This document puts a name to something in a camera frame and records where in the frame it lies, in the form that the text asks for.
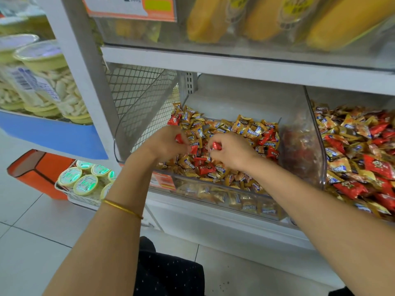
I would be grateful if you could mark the person's left hand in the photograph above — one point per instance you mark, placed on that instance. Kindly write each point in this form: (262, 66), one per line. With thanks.
(160, 144)

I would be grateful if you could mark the person's right hand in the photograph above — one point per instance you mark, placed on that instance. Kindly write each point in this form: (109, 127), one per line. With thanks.
(236, 152)

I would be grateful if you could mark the person's right fingers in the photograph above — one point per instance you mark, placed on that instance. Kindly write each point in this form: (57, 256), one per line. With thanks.
(213, 152)

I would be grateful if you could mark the person's left fingers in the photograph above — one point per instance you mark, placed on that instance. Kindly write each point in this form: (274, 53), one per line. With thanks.
(184, 146)

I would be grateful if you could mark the red candy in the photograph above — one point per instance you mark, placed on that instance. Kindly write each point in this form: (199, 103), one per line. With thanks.
(217, 146)
(179, 139)

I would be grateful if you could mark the person's right forearm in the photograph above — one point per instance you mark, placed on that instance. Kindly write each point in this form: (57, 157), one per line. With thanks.
(324, 231)

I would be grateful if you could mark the person's left forearm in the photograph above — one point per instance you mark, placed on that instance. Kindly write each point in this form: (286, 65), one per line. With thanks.
(108, 231)

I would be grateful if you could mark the clear plastic candy bin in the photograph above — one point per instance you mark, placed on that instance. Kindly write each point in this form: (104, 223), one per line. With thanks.
(197, 117)
(314, 144)

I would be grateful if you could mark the pile of gold red candies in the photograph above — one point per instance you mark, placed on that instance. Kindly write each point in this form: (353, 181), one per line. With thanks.
(243, 129)

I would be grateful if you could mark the orange bin label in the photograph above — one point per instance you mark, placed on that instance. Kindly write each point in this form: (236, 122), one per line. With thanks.
(162, 181)

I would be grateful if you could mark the white metal shelf unit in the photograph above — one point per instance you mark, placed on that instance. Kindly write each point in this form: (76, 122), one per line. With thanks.
(216, 66)

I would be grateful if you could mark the thin gold bangle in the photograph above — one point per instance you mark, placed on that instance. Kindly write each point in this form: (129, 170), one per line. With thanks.
(123, 208)

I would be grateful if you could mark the group of green lidded tubs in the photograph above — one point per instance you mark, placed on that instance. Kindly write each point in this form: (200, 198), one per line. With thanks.
(85, 181)

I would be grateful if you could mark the clear plastic upper bin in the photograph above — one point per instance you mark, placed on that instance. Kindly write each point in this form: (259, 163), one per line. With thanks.
(247, 36)

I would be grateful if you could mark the black dotted trousers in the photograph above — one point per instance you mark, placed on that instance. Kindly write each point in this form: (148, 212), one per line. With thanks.
(166, 271)

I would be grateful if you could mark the blue shelf board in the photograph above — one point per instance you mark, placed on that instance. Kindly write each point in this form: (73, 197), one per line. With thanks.
(55, 135)

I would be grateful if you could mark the yellow snack packet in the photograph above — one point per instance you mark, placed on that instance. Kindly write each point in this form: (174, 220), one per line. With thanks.
(265, 21)
(348, 24)
(209, 18)

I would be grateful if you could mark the clear jar of white crackers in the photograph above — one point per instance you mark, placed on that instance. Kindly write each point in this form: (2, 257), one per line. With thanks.
(52, 80)
(12, 92)

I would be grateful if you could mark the heap of mixed wrapped sweets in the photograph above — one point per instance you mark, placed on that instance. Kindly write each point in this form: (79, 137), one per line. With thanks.
(361, 160)

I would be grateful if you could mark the orange and white price sign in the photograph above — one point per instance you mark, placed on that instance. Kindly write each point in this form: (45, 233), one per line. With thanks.
(129, 7)

